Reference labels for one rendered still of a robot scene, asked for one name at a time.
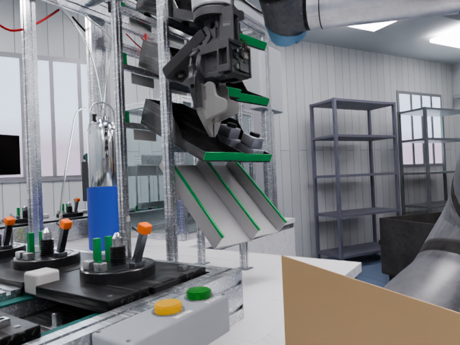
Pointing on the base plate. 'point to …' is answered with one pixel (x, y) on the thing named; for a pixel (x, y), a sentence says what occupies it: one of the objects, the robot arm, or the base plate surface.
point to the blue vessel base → (102, 213)
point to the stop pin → (57, 318)
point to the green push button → (198, 293)
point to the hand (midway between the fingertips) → (209, 130)
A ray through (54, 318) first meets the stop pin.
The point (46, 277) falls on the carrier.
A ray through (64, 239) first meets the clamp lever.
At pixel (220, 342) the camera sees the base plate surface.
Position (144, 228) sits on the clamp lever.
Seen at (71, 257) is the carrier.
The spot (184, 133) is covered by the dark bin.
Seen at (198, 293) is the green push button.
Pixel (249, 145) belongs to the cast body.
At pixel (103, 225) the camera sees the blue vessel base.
